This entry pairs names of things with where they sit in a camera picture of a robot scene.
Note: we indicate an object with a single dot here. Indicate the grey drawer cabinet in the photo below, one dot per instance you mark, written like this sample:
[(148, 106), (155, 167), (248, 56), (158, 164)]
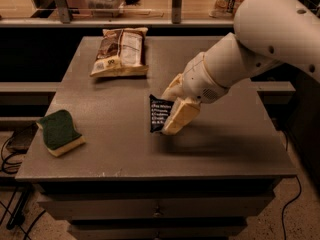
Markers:
[(128, 183)]

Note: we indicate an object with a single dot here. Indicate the clear plastic container on shelf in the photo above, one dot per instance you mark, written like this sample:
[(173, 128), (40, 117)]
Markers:
[(105, 8)]

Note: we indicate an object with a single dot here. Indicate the dark blue rxbar wrapper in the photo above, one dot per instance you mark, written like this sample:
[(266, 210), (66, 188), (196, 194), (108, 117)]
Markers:
[(159, 112)]

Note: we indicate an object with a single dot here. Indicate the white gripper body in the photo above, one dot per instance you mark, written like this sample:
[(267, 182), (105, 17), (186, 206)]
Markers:
[(199, 79)]

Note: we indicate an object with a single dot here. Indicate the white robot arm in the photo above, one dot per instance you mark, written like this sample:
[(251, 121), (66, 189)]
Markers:
[(267, 33)]

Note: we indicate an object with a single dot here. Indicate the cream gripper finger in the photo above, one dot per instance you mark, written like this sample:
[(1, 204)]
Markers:
[(174, 89), (182, 113)]

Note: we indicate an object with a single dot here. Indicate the brown and cream chip bag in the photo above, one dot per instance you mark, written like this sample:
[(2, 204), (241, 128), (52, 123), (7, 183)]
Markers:
[(121, 53)]

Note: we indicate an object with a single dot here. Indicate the green and yellow sponge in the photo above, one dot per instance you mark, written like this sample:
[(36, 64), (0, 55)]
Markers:
[(59, 133)]

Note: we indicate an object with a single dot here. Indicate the grey metal shelf rack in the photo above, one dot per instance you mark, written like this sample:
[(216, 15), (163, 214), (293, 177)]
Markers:
[(134, 13)]

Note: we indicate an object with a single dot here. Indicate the black power adapter box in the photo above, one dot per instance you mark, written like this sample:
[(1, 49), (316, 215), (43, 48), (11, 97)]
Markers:
[(21, 139)]

